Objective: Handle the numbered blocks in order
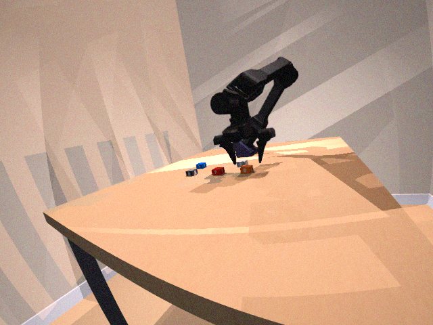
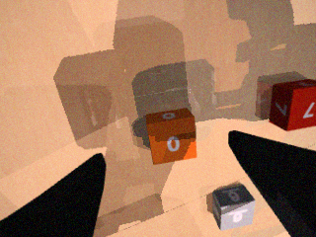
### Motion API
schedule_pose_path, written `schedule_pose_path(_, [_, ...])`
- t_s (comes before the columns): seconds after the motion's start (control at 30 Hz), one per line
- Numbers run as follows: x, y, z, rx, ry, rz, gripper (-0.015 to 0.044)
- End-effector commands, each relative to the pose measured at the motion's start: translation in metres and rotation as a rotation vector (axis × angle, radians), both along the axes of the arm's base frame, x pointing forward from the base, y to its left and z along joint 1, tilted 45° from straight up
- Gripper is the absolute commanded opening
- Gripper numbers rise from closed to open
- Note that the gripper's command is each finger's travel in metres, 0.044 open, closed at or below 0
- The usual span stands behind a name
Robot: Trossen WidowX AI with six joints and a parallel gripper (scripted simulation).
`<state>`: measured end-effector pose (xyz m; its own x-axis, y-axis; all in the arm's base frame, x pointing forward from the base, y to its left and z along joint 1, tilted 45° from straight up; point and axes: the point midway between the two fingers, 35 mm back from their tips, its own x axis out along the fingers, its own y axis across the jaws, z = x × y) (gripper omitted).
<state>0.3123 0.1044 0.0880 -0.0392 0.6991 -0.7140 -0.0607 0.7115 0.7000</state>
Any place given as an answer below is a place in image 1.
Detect red block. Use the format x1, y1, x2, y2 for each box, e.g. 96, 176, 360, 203
211, 167, 225, 175

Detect brown block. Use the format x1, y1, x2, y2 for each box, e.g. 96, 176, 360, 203
240, 165, 253, 174

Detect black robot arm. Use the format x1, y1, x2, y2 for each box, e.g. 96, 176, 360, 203
210, 56, 298, 148

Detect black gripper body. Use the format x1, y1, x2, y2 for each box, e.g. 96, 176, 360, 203
213, 112, 275, 146

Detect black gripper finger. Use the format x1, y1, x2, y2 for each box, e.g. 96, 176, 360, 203
219, 142, 236, 165
256, 139, 271, 163

